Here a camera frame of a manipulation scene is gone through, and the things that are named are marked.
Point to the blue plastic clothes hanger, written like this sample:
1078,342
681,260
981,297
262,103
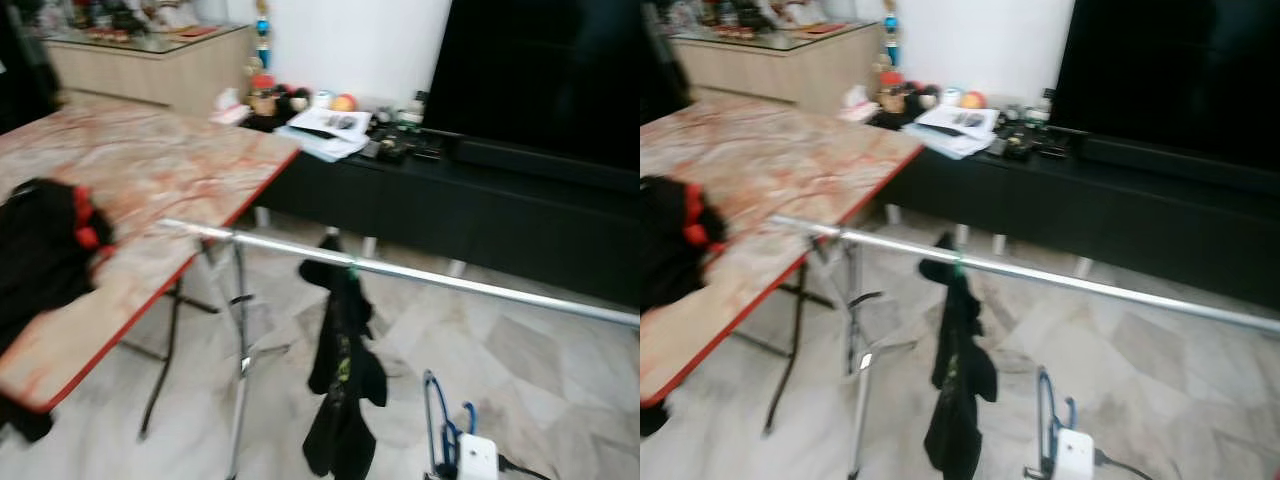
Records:
1042,420
450,445

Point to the green clothes hanger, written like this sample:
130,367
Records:
352,268
957,265

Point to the black shirt with red trim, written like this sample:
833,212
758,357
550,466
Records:
665,250
40,260

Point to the black soundbar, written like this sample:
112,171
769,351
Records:
1170,158
550,162

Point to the marble pattern folding table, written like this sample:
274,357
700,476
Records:
150,170
780,170

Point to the black television console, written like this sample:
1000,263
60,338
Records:
450,225
1080,225

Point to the black flat screen television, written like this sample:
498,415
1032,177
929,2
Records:
540,70
1170,70

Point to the wooden sideboard with glass top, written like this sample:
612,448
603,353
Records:
770,72
140,75

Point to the silver metal clothes rack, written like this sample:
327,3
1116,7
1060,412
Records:
400,272
1050,277

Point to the pink tissue pack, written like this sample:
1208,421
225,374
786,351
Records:
858,105
230,110

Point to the black remote control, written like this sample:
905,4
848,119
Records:
1020,147
390,150

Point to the jar with red lid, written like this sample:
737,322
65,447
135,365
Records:
262,98
891,95

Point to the black plush toy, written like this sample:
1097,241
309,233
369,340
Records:
292,100
920,98

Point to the orange ball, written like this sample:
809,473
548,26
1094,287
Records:
345,103
974,100

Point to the gold trophy with blue ball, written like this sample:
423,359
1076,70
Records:
262,28
891,27

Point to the white paper stack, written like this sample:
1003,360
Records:
955,128
325,130

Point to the black printed T-shirt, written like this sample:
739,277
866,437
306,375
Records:
340,400
955,420

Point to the white ball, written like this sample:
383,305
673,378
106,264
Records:
322,99
951,97

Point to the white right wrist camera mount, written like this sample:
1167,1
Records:
1075,455
478,458

